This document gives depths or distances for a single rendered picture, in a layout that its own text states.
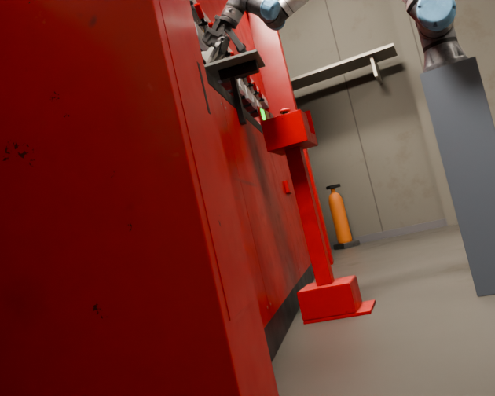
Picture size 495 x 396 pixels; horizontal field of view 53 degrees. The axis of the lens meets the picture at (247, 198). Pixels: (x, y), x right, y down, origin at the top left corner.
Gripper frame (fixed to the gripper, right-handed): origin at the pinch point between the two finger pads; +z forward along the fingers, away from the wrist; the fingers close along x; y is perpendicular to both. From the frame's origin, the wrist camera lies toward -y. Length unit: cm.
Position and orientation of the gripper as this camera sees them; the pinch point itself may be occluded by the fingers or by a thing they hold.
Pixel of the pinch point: (210, 71)
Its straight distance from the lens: 193.6
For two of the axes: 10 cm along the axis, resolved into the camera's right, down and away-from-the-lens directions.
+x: -2.0, -0.3, -9.8
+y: -8.7, -4.5, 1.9
